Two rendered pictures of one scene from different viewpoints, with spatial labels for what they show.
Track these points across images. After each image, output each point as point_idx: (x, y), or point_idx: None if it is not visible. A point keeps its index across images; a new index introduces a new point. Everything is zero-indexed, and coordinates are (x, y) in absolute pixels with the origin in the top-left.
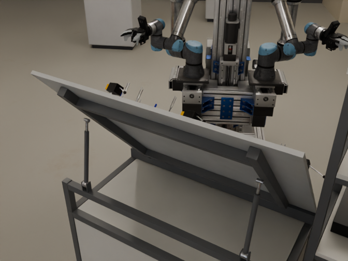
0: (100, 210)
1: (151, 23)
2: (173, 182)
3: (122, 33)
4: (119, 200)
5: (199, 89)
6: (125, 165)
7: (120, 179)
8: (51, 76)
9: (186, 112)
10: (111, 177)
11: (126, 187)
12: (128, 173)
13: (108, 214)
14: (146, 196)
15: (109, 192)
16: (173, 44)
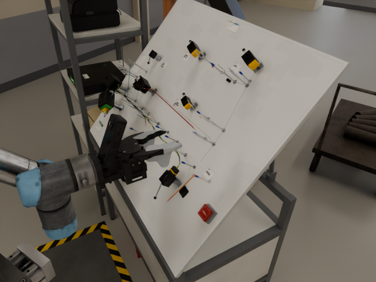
0: (252, 211)
1: (71, 158)
2: None
3: (174, 141)
4: (229, 216)
5: (17, 250)
6: (201, 267)
7: (216, 243)
8: (322, 52)
9: (196, 46)
10: (226, 251)
11: None
12: (203, 249)
13: (245, 205)
14: None
15: (236, 230)
16: None
